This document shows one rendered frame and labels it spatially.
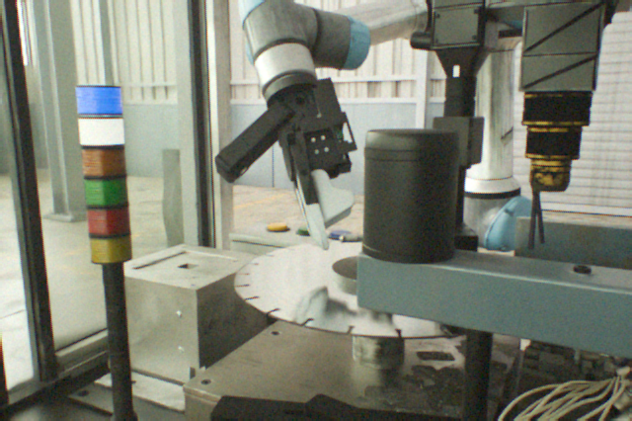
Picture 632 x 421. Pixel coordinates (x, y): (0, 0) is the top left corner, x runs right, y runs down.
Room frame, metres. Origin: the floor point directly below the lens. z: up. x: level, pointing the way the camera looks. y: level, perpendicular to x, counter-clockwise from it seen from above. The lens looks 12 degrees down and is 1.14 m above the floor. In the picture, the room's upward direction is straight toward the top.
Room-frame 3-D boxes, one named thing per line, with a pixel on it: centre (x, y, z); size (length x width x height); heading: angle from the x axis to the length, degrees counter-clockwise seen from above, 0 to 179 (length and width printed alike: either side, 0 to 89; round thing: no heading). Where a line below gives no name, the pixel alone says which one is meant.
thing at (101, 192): (0.58, 0.23, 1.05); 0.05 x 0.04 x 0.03; 152
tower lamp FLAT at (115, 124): (0.58, 0.23, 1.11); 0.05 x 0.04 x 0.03; 152
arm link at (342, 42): (0.82, -0.02, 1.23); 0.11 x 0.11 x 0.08; 38
